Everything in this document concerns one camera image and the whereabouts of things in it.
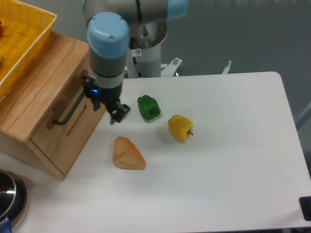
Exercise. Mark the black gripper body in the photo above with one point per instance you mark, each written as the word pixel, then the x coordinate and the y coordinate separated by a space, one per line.
pixel 109 90

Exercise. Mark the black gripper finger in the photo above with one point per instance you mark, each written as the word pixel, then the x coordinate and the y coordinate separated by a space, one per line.
pixel 91 91
pixel 119 113

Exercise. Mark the wooden top drawer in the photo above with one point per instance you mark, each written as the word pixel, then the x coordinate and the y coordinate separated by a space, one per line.
pixel 63 144

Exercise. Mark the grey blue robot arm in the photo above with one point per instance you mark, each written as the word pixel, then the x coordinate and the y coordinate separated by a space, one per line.
pixel 124 37

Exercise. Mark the wooden drawer cabinet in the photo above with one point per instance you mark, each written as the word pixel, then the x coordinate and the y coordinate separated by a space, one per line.
pixel 27 103

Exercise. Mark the green bell pepper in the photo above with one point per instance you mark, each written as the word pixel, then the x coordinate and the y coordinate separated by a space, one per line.
pixel 148 107

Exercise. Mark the orange bread wedge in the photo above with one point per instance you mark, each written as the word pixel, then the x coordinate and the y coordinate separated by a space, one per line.
pixel 126 155

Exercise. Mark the yellow bell pepper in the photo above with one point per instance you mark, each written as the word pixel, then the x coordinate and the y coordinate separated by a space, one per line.
pixel 180 127

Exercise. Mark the yellow plastic basket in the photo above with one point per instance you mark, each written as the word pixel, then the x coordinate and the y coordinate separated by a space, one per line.
pixel 25 29

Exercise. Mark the black table corner device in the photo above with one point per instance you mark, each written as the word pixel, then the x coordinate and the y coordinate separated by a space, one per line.
pixel 305 204

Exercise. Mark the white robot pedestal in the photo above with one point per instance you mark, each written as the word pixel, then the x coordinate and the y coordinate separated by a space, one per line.
pixel 143 59

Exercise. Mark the steel pot with blue handle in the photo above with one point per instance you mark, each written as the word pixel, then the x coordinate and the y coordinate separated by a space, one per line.
pixel 13 200

